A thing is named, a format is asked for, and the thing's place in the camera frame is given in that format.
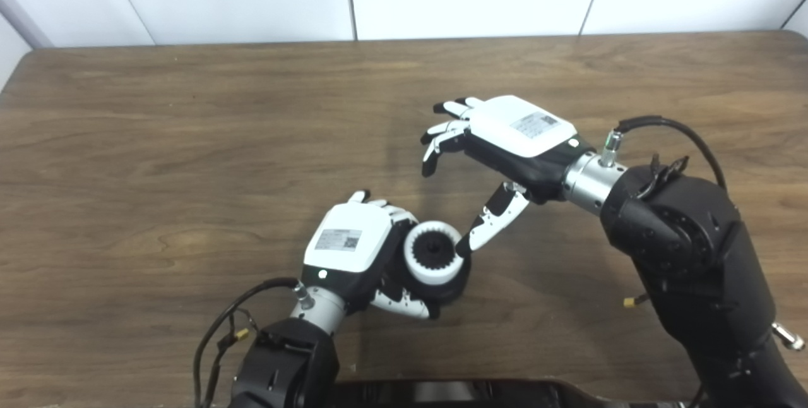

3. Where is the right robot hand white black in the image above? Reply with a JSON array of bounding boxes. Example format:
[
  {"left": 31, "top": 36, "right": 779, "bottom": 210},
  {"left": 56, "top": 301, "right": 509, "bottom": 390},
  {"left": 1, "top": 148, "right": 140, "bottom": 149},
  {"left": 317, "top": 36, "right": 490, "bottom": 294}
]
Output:
[{"left": 421, "top": 95, "right": 597, "bottom": 258}]

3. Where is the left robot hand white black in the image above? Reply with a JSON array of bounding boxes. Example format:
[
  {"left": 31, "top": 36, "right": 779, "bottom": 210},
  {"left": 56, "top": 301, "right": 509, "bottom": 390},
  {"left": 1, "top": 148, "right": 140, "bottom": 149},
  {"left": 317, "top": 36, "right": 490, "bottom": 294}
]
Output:
[{"left": 297, "top": 190, "right": 443, "bottom": 320}]

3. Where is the white toothed plastic ring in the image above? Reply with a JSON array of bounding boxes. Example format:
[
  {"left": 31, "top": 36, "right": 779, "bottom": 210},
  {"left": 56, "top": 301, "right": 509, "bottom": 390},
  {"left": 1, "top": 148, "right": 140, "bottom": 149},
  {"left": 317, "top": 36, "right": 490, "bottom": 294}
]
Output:
[{"left": 403, "top": 220, "right": 466, "bottom": 287}]

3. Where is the round black plastic part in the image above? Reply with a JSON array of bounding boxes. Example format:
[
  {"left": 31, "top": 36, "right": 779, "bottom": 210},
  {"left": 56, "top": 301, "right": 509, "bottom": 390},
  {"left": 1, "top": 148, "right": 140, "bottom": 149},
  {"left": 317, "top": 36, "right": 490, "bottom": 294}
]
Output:
[{"left": 395, "top": 236, "right": 472, "bottom": 305}]

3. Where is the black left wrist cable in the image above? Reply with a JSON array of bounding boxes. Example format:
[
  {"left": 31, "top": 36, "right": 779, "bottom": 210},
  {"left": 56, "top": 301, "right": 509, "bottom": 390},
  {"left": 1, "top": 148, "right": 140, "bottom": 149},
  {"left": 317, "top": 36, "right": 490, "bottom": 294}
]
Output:
[{"left": 193, "top": 277, "right": 314, "bottom": 408}]

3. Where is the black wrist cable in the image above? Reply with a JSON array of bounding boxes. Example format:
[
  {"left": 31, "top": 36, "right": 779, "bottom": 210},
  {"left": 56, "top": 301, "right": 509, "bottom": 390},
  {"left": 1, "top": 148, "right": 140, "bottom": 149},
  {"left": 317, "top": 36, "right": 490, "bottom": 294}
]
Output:
[
  {"left": 193, "top": 277, "right": 314, "bottom": 408},
  {"left": 600, "top": 116, "right": 727, "bottom": 191}
]

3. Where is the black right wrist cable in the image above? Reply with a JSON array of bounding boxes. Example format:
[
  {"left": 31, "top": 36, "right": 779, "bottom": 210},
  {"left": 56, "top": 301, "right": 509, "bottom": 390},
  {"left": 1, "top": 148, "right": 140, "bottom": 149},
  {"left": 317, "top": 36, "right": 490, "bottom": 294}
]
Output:
[{"left": 600, "top": 116, "right": 727, "bottom": 191}]

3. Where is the gray corner post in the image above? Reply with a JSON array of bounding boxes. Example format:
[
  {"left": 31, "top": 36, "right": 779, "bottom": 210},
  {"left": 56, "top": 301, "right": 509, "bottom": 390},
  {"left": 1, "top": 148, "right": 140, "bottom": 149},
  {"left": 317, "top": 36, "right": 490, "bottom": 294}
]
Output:
[{"left": 0, "top": 0, "right": 54, "bottom": 49}]

